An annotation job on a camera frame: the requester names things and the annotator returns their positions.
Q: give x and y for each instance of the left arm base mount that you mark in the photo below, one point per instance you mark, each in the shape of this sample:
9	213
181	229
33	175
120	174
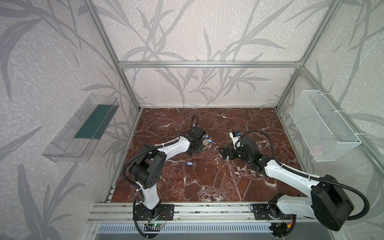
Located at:
163	212

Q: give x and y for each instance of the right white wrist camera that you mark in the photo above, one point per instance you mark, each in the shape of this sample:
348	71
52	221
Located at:
235	136

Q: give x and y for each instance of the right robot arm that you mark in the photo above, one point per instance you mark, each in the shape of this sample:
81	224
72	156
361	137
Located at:
324	199

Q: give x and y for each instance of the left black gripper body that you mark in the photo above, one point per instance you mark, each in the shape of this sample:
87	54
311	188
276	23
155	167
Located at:
199	144

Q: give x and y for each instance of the white wire mesh basket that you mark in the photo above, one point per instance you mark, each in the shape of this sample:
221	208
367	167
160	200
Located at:
326	133

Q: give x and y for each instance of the metal key holder plate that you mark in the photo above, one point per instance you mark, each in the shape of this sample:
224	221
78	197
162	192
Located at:
206	144

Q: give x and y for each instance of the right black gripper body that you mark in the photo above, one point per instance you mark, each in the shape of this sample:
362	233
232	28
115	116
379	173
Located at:
233	153

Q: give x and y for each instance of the aluminium front rail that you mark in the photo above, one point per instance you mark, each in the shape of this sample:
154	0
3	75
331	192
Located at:
188	212

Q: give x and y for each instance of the aluminium frame crossbar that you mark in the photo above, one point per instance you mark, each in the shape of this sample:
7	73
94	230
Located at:
209	64

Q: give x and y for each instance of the clear plastic wall shelf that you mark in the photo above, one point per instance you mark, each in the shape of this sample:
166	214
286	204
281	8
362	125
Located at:
79	137

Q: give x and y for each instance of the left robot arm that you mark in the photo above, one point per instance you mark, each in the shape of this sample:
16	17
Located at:
144	169

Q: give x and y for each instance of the green circuit board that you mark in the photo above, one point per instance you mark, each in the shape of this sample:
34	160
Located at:
154	227

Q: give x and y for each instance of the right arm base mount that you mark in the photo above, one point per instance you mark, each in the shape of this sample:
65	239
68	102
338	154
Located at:
268	212

